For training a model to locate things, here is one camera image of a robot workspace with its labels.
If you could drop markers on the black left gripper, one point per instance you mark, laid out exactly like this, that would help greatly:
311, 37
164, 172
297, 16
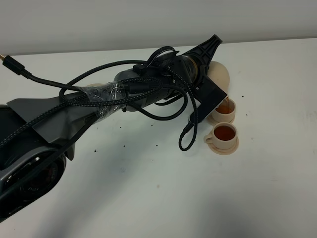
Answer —
188, 66

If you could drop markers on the beige ceramic teapot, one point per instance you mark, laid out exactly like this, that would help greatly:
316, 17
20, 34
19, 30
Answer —
219, 74

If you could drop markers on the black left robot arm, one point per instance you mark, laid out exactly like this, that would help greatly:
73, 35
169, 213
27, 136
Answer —
38, 136

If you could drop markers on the beige teapot saucer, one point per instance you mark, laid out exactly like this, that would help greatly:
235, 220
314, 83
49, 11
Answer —
95, 85

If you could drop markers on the far beige teacup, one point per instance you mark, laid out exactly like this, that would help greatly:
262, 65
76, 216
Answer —
226, 107

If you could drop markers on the beige teacup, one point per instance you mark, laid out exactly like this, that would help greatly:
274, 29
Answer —
226, 107
223, 136

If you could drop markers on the far beige cup saucer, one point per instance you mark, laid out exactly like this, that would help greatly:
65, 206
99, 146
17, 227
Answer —
215, 118

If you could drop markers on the beige cup saucer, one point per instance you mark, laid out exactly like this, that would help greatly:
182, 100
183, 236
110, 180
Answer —
224, 151
215, 118

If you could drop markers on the near beige teacup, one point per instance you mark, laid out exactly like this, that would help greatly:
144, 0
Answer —
223, 136

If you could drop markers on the near beige cup saucer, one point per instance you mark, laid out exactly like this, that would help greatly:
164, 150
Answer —
224, 151

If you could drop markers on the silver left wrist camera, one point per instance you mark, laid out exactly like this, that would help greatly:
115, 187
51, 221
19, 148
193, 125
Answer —
209, 95

